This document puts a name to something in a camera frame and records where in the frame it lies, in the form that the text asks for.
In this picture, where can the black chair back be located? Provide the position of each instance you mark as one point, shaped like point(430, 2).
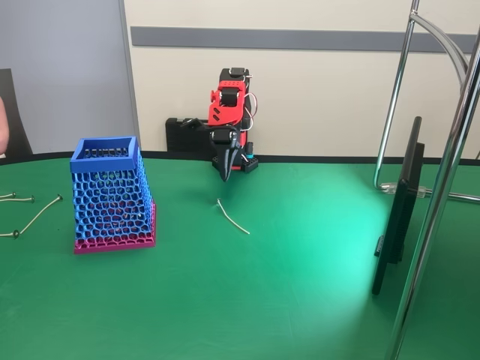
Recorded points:
point(18, 123)

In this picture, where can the grey wall rail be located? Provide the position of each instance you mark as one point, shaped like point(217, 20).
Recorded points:
point(262, 38)

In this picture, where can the chrome tube stand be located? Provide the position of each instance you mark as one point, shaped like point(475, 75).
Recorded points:
point(430, 225)

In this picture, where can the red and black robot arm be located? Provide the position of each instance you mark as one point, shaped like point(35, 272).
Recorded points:
point(225, 112)

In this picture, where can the green table cloth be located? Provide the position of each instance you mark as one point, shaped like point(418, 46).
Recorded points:
point(225, 300)

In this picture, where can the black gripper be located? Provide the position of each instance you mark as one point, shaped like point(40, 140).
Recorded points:
point(226, 157)

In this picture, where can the black ribbed box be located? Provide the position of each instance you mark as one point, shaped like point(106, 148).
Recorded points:
point(174, 135)

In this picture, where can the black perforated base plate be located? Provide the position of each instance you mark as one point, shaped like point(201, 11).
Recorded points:
point(249, 167)

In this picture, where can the person's bare forearm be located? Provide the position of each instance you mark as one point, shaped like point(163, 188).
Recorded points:
point(3, 127)

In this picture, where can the blue and pink mesh basket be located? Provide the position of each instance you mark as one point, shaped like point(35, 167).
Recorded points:
point(112, 210)

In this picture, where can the black flat light panel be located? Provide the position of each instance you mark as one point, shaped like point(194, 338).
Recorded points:
point(397, 217)

